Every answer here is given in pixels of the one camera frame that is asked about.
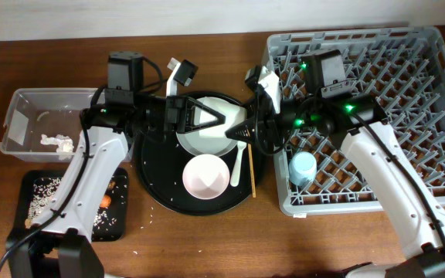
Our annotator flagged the orange carrot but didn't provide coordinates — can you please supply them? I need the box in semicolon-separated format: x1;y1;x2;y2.
100;195;112;209

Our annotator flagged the light blue cup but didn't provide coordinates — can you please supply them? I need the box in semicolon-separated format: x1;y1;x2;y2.
288;151;317;187

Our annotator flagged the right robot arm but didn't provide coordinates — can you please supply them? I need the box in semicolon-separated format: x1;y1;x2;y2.
226;93;445;277

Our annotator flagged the white plastic fork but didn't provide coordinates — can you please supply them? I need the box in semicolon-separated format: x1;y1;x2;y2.
229;141;247;187

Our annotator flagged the brown food chunk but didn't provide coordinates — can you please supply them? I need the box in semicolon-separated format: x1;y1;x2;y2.
107;181;116;191

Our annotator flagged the food scraps and rice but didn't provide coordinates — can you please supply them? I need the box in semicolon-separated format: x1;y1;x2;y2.
24;175;128;234

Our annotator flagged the round black serving tray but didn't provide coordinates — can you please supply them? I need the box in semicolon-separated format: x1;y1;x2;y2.
133;134;252;216

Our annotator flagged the pink bowl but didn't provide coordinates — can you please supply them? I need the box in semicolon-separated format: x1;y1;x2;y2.
182;154;230;200

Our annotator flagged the white tissue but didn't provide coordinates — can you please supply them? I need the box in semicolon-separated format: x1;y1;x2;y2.
40;134;74;161

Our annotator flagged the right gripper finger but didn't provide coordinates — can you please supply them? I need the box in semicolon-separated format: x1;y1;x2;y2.
241;96;262;116
225;117;263;141

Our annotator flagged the wooden chopstick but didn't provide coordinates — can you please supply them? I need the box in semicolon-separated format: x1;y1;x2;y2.
247;144;256;198

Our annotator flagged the grey dishwasher rack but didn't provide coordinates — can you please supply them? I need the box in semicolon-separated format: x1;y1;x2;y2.
262;27;445;218

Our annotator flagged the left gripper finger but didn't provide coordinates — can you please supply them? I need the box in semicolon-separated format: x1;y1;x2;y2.
186;97;226;122
185;118;226;133

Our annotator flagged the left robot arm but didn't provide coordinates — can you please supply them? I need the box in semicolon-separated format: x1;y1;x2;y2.
0;94;226;277

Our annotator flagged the clear plastic bin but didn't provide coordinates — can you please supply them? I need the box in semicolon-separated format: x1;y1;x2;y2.
0;86;134;163

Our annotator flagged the grey plate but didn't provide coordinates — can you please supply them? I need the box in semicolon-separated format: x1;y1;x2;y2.
176;97;247;156

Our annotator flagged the black rectangular tray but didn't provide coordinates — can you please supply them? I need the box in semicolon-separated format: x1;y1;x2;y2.
7;168;129;244

